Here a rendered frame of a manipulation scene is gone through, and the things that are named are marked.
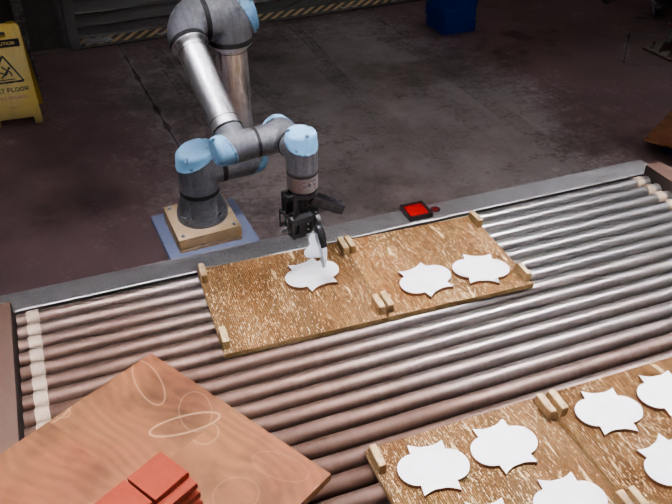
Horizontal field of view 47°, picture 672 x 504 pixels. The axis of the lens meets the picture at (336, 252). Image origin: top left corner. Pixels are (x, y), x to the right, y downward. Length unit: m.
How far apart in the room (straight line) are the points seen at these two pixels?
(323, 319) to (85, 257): 2.17
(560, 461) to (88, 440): 0.92
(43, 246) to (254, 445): 2.70
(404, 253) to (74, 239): 2.27
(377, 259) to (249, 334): 0.44
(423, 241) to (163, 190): 2.40
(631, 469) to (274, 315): 0.87
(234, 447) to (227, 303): 0.57
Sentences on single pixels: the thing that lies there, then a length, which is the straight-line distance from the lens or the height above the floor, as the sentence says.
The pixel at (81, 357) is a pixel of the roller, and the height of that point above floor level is 0.92.
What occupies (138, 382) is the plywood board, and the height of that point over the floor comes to 1.04.
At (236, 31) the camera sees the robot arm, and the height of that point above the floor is 1.48.
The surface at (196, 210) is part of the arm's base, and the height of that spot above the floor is 0.98.
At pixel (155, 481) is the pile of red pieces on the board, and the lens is 1.28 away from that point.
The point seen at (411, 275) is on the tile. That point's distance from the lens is 2.02.
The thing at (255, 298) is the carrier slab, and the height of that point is 0.94.
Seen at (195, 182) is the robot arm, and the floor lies 1.07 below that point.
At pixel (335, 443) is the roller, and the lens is 1.64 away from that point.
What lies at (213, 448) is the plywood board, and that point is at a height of 1.04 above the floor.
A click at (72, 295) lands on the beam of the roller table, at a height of 0.91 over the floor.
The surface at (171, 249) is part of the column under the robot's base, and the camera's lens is 2.29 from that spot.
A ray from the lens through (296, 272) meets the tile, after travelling 2.02.
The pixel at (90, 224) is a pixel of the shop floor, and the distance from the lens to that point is 4.13.
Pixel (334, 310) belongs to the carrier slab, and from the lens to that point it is 1.91.
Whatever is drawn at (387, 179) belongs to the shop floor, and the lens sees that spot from 4.34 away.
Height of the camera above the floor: 2.16
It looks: 35 degrees down
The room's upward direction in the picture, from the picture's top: straight up
